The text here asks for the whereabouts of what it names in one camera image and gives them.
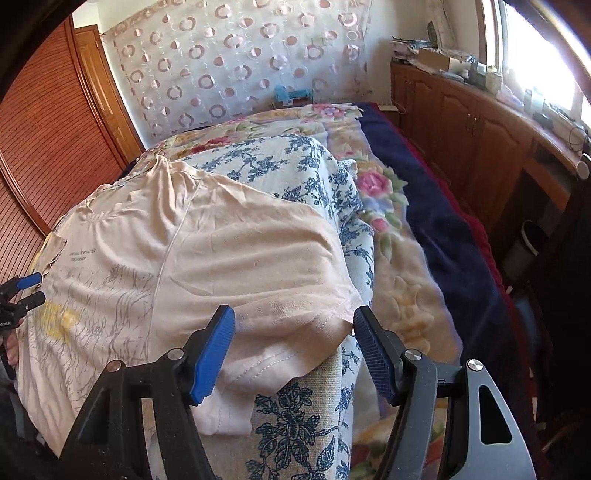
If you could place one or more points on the beige printed t-shirt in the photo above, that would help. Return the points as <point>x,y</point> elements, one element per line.
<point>231,254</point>

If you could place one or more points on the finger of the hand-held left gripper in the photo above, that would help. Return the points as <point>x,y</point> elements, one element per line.
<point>30,279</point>
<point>32,300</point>

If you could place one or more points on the blue plastic object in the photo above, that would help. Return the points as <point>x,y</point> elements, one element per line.
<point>291,96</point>

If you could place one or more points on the person's left hand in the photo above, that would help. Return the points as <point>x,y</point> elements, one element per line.
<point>7,353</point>

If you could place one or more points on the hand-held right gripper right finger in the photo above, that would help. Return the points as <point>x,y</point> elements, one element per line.
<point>374,355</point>

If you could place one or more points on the pile of papers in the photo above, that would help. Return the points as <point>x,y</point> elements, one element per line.
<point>411,48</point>

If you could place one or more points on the white blue floral cloth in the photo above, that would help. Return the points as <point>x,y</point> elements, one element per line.
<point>286,157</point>

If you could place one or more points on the white circle-patterned curtain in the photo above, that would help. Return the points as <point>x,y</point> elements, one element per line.
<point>231,55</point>

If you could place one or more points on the navy blue blanket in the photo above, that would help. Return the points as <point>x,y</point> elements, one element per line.
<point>438,221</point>

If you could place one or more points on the dark red blanket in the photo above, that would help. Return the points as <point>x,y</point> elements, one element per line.
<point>485,244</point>

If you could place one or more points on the wooden cabinet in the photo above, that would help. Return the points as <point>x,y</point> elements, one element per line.
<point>461,120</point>

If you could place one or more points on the pastel floral blanket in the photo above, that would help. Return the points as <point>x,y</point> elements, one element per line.
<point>406,295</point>

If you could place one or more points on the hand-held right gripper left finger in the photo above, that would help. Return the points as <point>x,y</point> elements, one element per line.
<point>217,355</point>

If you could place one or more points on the wooden louvered wardrobe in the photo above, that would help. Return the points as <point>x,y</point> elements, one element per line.
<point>55,129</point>

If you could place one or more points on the dark waste bin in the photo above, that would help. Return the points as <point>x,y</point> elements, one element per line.
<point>521,249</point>

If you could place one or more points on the cardboard box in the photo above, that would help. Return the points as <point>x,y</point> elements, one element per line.
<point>436,59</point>

